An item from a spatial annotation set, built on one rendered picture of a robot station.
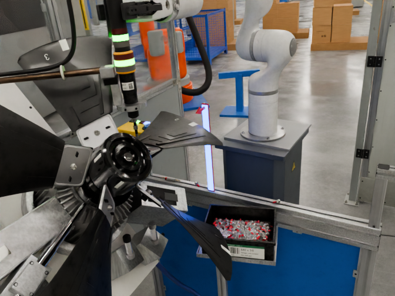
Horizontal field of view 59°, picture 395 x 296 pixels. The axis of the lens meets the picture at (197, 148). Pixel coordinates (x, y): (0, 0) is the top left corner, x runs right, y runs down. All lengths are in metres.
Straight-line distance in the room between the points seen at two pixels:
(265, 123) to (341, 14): 6.94
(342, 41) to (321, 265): 7.30
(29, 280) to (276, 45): 1.05
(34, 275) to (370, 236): 0.90
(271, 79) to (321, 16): 6.92
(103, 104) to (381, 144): 2.07
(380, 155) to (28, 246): 2.27
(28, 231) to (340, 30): 7.90
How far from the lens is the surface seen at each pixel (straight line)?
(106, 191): 0.75
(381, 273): 2.31
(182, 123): 1.05
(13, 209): 0.94
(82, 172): 0.79
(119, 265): 0.91
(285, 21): 10.03
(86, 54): 0.93
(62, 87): 0.90
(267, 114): 1.43
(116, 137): 0.77
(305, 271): 1.35
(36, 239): 0.80
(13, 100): 1.09
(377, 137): 2.59
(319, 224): 1.19
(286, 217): 1.21
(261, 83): 1.39
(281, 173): 1.44
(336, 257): 1.28
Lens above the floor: 1.55
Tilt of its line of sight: 25 degrees down
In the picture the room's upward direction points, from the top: 5 degrees counter-clockwise
